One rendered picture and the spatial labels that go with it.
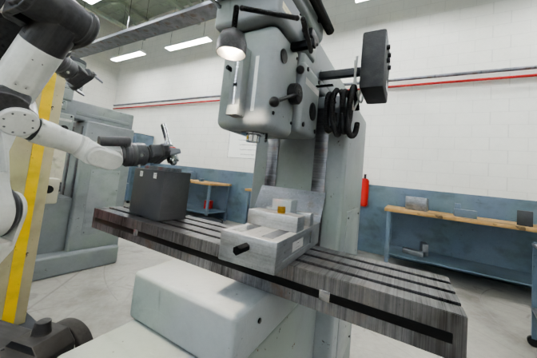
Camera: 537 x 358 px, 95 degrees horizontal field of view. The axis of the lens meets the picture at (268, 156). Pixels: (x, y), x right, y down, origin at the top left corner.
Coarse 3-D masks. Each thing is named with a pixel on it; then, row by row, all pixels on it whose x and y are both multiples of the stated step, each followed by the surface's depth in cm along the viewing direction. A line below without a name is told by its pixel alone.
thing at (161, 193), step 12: (144, 168) 103; (156, 168) 102; (168, 168) 96; (144, 180) 99; (156, 180) 94; (168, 180) 93; (180, 180) 97; (132, 192) 103; (144, 192) 98; (156, 192) 93; (168, 192) 93; (180, 192) 98; (132, 204) 102; (144, 204) 97; (156, 204) 92; (168, 204) 93; (180, 204) 98; (144, 216) 96; (156, 216) 91; (168, 216) 94; (180, 216) 98
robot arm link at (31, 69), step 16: (16, 48) 56; (32, 48) 57; (0, 64) 57; (16, 64) 57; (32, 64) 58; (48, 64) 60; (0, 80) 57; (16, 80) 58; (32, 80) 59; (48, 80) 63; (0, 96) 57; (16, 96) 58; (32, 96) 62; (0, 112) 58; (16, 112) 59; (32, 112) 62; (0, 128) 59; (16, 128) 61; (32, 128) 63
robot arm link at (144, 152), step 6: (138, 144) 91; (144, 144) 93; (162, 144) 96; (138, 150) 89; (144, 150) 91; (150, 150) 94; (156, 150) 94; (162, 150) 96; (168, 150) 96; (138, 156) 89; (144, 156) 91; (150, 156) 94; (156, 156) 94; (162, 156) 96; (168, 156) 97; (138, 162) 90; (144, 162) 92; (150, 162) 99; (156, 162) 100
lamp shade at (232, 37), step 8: (224, 32) 57; (232, 32) 57; (240, 32) 58; (224, 40) 57; (232, 40) 57; (240, 40) 57; (224, 48) 63; (232, 48) 63; (240, 48) 57; (224, 56) 63; (232, 56) 63; (240, 56) 63
